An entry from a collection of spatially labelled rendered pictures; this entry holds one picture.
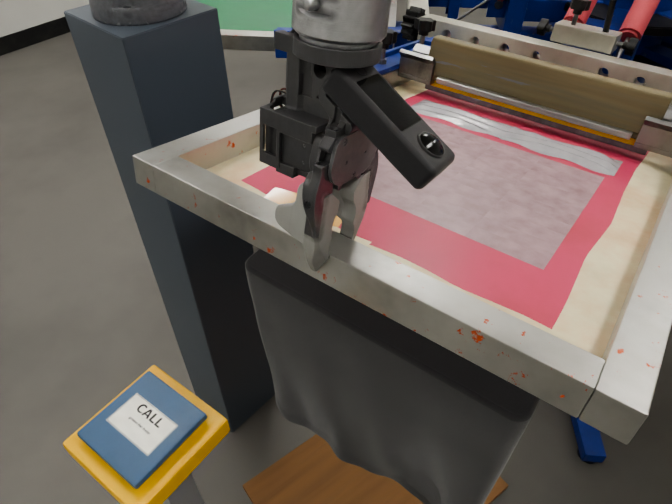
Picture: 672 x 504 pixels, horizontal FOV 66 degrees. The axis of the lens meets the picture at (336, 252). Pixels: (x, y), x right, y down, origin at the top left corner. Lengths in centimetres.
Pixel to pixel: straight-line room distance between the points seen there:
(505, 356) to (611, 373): 8
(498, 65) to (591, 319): 56
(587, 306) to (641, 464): 132
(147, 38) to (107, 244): 160
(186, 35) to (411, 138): 60
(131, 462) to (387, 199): 42
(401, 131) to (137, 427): 43
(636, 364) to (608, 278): 17
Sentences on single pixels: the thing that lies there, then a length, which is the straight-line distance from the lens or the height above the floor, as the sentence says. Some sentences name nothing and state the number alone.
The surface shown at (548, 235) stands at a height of 108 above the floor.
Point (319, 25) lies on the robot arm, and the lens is 41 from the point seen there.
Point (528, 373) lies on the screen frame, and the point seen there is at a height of 114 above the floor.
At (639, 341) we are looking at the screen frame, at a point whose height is 114.
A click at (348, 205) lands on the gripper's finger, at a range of 51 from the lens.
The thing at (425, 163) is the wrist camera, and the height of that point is 128.
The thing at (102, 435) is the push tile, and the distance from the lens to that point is 65.
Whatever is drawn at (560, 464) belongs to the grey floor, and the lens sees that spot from 177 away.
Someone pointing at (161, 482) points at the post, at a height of 95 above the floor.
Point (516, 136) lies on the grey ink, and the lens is 93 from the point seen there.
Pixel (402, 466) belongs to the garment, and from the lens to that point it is 97.
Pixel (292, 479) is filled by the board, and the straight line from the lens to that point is 161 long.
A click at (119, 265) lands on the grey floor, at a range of 230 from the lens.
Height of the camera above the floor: 150
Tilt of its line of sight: 43 degrees down
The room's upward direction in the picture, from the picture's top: straight up
